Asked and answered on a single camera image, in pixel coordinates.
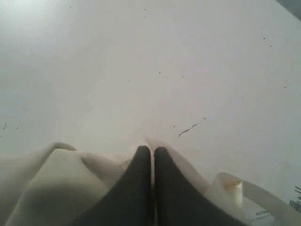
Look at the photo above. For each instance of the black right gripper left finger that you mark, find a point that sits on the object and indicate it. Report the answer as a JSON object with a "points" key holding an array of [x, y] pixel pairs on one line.
{"points": [[129, 202]]}

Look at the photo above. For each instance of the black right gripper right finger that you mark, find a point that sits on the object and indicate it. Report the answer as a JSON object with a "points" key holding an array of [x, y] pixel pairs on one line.
{"points": [[178, 202]]}

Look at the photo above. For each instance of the beige duffel bag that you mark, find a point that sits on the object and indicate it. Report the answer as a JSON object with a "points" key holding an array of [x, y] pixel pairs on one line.
{"points": [[55, 185]]}

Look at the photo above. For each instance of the white paper label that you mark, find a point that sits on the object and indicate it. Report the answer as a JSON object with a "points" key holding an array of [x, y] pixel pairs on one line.
{"points": [[273, 211]]}

